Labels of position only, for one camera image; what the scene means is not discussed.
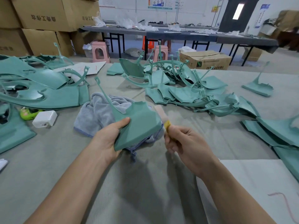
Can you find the pile of green plastic parts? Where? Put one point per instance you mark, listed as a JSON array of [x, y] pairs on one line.
[[37, 91]]

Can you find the pink plastic stool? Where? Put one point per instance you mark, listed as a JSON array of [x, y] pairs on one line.
[[160, 52], [100, 52]]

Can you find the person's right forearm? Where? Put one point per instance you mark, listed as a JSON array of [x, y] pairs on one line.
[[236, 200]]

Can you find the person's left forearm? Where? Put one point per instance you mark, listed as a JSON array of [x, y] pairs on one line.
[[60, 193]]

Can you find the single green plastic part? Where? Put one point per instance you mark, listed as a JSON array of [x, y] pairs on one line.
[[138, 123]]

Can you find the long grey work table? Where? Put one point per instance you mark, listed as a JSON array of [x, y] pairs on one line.
[[187, 35]]

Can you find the grey-blue wiping cloth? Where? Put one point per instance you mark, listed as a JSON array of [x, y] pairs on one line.
[[93, 114]]

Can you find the orange object under table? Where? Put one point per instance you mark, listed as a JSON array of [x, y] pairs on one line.
[[148, 44]]

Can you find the white foam sheet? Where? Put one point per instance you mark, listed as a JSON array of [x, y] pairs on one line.
[[257, 193]]

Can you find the brown cardboard box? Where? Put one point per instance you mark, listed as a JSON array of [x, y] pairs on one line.
[[204, 60]]

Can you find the green and yellow gadget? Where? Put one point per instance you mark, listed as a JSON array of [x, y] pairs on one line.
[[29, 113]]

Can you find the white power adapter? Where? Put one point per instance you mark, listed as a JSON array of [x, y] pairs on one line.
[[45, 119]]

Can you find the stack of brown cardboard boxes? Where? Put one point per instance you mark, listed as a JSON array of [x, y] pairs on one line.
[[42, 21]]

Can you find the dark door with window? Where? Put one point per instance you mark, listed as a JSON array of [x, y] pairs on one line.
[[238, 15]]

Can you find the person's right hand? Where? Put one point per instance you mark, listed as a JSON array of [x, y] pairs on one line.
[[191, 149]]

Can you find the heap of clear plastic bags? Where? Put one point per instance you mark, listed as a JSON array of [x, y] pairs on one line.
[[124, 23]]

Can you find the person's left hand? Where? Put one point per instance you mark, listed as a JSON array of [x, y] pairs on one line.
[[110, 137]]

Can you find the white paper sheet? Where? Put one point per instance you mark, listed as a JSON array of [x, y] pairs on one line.
[[82, 69]]

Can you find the white oval plastic piece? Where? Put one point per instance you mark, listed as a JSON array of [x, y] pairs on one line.
[[2, 163]]

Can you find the colourful wall poster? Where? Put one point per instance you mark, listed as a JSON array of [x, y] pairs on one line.
[[160, 2]]

